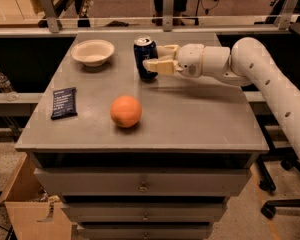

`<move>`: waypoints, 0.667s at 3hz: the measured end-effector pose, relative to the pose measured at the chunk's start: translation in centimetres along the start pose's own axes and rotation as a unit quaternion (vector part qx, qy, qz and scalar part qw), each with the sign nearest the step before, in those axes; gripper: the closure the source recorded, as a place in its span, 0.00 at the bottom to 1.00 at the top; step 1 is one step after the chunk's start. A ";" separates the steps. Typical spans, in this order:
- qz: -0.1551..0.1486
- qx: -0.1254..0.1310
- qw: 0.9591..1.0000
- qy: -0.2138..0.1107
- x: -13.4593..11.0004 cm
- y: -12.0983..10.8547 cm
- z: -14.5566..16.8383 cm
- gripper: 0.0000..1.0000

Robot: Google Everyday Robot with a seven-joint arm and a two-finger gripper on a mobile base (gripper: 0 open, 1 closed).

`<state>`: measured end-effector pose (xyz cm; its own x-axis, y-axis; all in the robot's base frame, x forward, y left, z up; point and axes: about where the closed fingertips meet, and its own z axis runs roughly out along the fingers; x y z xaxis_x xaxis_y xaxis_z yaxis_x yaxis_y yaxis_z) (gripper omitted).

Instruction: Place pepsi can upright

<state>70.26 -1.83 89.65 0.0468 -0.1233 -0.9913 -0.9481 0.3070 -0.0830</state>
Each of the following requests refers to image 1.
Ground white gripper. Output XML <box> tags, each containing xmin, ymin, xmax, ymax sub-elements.
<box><xmin>143</xmin><ymin>44</ymin><xmax>204</xmax><ymax>78</ymax></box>

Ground blue pepsi can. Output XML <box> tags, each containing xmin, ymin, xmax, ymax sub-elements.
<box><xmin>134</xmin><ymin>36</ymin><xmax>158</xmax><ymax>81</ymax></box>

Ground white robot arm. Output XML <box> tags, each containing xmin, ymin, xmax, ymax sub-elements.
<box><xmin>143</xmin><ymin>37</ymin><xmax>300</xmax><ymax>162</ymax></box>

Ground orange fruit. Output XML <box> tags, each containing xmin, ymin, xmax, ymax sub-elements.
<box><xmin>110</xmin><ymin>96</ymin><xmax>142</xmax><ymax>128</ymax></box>

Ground white bowl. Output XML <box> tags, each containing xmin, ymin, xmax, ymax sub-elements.
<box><xmin>70</xmin><ymin>39</ymin><xmax>115</xmax><ymax>67</ymax></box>

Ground dark blue snack packet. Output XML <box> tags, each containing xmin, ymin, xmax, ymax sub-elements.
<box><xmin>51</xmin><ymin>87</ymin><xmax>77</xmax><ymax>120</ymax></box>

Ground grey drawer cabinet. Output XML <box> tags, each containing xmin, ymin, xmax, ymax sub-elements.
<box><xmin>16</xmin><ymin>33</ymin><xmax>267</xmax><ymax>240</ymax></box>

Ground black office chair base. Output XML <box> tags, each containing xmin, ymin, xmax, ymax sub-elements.
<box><xmin>256</xmin><ymin>142</ymin><xmax>300</xmax><ymax>220</ymax></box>

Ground clear plastic water bottle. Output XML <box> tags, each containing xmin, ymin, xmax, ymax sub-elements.
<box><xmin>0</xmin><ymin>72</ymin><xmax>19</xmax><ymax>101</ymax></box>

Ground cardboard box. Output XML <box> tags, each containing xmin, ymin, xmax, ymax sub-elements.
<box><xmin>0</xmin><ymin>153</ymin><xmax>72</xmax><ymax>240</ymax></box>

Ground middle metal rail bracket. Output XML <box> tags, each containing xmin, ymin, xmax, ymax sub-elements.
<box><xmin>162</xmin><ymin>0</ymin><xmax>174</xmax><ymax>32</ymax></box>

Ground metal rail bracket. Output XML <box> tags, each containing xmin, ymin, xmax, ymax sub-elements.
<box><xmin>276</xmin><ymin>0</ymin><xmax>298</xmax><ymax>30</ymax></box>
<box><xmin>39</xmin><ymin>0</ymin><xmax>60</xmax><ymax>33</ymax></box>
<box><xmin>162</xmin><ymin>0</ymin><xmax>174</xmax><ymax>32</ymax></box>

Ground left metal rail bracket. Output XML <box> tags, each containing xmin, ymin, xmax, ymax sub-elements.
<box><xmin>39</xmin><ymin>0</ymin><xmax>60</xmax><ymax>33</ymax></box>

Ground right metal rail bracket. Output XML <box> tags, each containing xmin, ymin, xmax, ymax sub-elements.
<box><xmin>276</xmin><ymin>0</ymin><xmax>298</xmax><ymax>30</ymax></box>

